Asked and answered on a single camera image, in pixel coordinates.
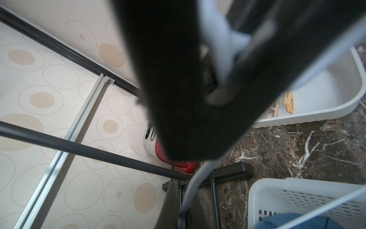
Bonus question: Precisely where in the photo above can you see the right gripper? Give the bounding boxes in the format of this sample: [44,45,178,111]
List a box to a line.
[111,1,366,161]

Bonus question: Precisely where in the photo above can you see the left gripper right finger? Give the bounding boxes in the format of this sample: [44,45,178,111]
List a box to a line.
[187,193,210,229]

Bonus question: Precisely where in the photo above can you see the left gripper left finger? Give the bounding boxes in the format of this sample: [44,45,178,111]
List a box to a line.
[154,181,179,229]

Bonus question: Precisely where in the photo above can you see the white wire hanger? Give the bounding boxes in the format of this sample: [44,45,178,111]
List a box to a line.
[178,16,366,229]

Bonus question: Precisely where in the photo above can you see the slate blue t-shirt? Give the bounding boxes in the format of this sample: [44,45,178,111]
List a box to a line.
[254,212,347,229]

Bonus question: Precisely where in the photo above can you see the pink clothespin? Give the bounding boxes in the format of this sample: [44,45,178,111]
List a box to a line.
[263,101,280,119]

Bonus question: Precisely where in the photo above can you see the yellow orange clothespin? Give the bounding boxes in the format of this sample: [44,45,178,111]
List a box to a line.
[284,91,295,115]

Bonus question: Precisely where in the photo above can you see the black clothes rack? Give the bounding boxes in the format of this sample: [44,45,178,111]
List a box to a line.
[0,120,254,229]

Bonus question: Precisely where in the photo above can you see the red toaster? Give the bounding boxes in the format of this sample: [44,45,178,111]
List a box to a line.
[143,123,196,174]

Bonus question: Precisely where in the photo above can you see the white plastic basket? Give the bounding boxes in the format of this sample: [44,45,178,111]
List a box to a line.
[247,177,366,229]

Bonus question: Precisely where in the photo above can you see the white plastic bin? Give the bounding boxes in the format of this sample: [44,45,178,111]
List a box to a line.
[252,47,366,128]

